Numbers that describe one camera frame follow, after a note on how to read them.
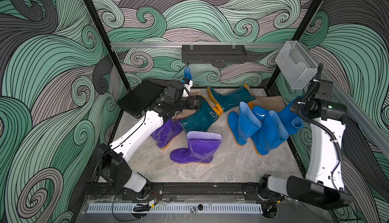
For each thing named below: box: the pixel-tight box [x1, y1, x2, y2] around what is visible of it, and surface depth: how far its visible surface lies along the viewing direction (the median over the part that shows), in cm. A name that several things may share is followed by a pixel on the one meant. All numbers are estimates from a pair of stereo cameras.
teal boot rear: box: [207, 84, 256, 115], surface depth 109 cm
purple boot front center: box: [169, 131, 224, 164], surface depth 70 cm
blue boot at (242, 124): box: [227, 101, 262, 147], surface depth 79 cm
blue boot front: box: [251, 109, 290, 156], surface depth 72 cm
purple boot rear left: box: [150, 118, 184, 150], surface depth 87 cm
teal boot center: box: [179, 95, 221, 133], surface depth 100 cm
